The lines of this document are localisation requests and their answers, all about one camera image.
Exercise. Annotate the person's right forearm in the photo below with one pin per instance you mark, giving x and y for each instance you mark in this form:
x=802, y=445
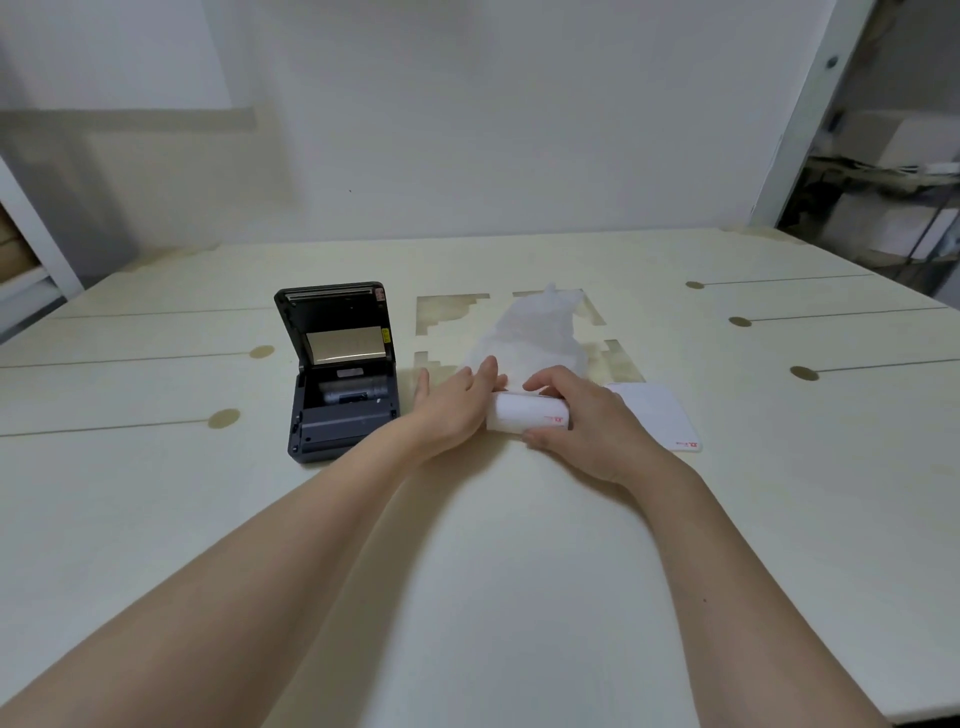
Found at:
x=742, y=615

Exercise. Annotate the person's left hand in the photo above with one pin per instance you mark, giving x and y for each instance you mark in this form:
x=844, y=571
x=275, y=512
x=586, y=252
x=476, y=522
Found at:
x=454, y=416

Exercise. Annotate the white paper roll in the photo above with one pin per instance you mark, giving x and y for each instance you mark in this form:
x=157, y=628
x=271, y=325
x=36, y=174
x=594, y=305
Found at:
x=525, y=411

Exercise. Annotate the black portable printer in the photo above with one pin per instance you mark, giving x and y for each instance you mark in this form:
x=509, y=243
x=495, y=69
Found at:
x=337, y=435

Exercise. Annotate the white metal shelf rack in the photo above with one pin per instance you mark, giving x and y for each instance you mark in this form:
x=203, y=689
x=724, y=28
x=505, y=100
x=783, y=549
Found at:
x=36, y=232

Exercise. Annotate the white paper sheet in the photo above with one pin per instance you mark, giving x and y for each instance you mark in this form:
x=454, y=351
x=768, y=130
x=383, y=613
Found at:
x=660, y=416

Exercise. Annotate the translucent plastic bag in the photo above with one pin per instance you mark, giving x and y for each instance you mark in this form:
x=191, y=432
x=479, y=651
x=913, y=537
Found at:
x=536, y=337

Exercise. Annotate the white metal post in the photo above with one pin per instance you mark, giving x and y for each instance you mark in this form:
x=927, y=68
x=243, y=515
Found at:
x=810, y=112

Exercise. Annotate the person's left forearm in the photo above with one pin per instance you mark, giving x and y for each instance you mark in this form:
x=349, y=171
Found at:
x=225, y=592

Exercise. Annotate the person's right hand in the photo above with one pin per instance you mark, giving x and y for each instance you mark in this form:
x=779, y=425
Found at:
x=607, y=442

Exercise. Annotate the flat brown cardboard box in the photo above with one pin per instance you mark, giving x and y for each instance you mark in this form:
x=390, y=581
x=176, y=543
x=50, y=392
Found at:
x=13, y=264
x=6, y=229

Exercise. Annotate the white box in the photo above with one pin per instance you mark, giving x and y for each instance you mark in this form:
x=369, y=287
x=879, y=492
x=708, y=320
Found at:
x=885, y=225
x=900, y=139

